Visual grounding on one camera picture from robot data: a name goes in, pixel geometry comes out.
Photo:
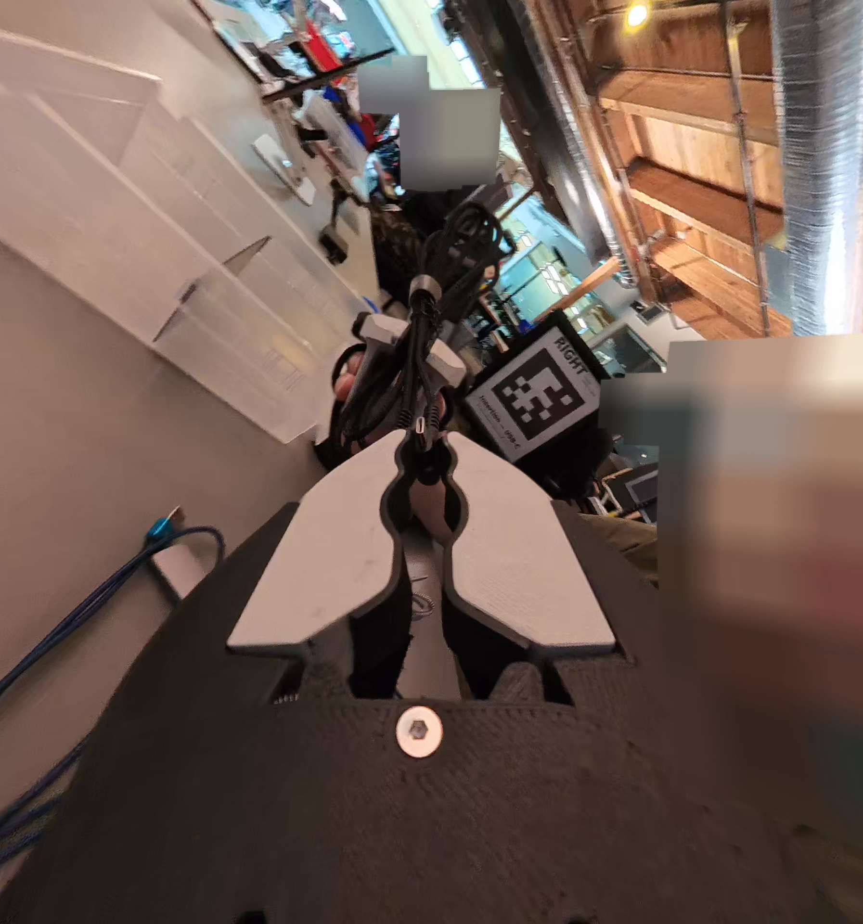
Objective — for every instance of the silver spiral air duct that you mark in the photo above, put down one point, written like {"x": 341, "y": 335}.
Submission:
{"x": 568, "y": 144}
{"x": 828, "y": 144}

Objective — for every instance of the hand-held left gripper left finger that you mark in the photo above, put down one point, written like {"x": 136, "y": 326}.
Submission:
{"x": 316, "y": 563}

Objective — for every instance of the person's right hand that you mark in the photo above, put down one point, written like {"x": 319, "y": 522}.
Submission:
{"x": 431, "y": 505}

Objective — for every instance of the ceiling lamp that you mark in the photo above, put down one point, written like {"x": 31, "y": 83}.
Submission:
{"x": 637, "y": 13}

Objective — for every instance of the white flat device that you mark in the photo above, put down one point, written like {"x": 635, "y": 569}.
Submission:
{"x": 279, "y": 159}

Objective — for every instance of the clear acrylic organizer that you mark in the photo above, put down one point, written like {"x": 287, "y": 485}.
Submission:
{"x": 186, "y": 252}

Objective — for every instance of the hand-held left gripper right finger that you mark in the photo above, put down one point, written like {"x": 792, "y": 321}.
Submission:
{"x": 525, "y": 570}

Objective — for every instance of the small black device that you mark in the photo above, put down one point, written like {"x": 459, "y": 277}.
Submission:
{"x": 335, "y": 244}

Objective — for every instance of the black fiducial tag card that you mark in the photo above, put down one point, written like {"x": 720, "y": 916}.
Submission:
{"x": 532, "y": 390}

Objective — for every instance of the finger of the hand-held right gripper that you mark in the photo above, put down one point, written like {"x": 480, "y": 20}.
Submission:
{"x": 447, "y": 363}
{"x": 381, "y": 330}

